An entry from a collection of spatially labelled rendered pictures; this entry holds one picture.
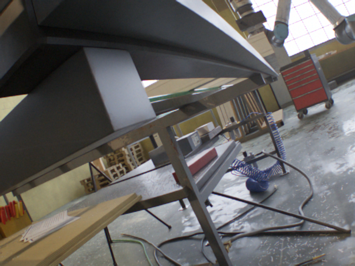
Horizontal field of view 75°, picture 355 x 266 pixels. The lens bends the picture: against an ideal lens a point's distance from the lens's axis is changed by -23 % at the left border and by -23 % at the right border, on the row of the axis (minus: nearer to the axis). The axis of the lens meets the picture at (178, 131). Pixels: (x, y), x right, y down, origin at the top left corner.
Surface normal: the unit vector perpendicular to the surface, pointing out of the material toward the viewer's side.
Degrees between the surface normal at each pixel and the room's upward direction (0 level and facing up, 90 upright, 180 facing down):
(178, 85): 90
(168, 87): 90
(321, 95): 90
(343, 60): 90
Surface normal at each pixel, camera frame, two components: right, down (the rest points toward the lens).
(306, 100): -0.64, 0.29
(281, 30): -0.11, 0.14
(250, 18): -0.36, 0.18
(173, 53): 0.93, 0.01
